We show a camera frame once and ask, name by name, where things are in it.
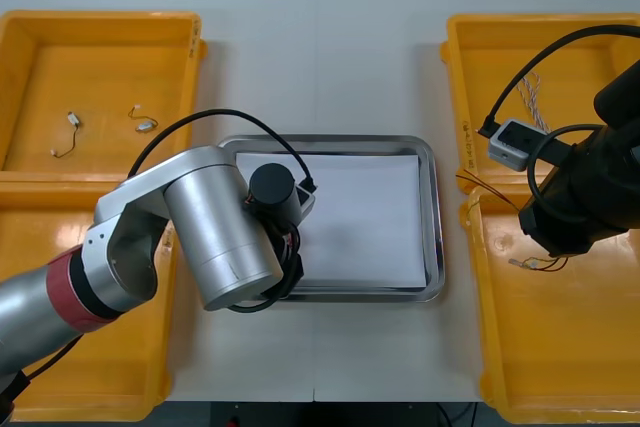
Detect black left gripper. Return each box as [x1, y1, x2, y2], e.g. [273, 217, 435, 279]
[273, 220, 307, 296]

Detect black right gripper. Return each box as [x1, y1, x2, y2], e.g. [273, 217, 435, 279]
[518, 129, 640, 259]

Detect red-brown harness with white connector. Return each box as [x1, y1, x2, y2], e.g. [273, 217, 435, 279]
[507, 254, 572, 273]

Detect white paper sheet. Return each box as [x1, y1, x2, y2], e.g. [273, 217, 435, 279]
[234, 151, 429, 291]

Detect yellow-orange plastic bin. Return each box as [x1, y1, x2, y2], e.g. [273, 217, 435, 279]
[459, 185, 640, 427]
[0, 9, 209, 184]
[0, 171, 182, 424]
[439, 11, 640, 194]

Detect steel tray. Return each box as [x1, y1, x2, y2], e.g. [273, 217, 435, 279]
[216, 134, 447, 304]

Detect thin red-yellow wire harness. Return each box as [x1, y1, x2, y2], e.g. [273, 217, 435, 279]
[455, 172, 522, 210]

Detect blue-white twisted wire harness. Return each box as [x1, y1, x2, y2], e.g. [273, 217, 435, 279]
[515, 73, 552, 132]

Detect small solenoid with black cable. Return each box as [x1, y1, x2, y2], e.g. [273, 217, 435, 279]
[48, 110, 84, 158]
[127, 104, 159, 134]

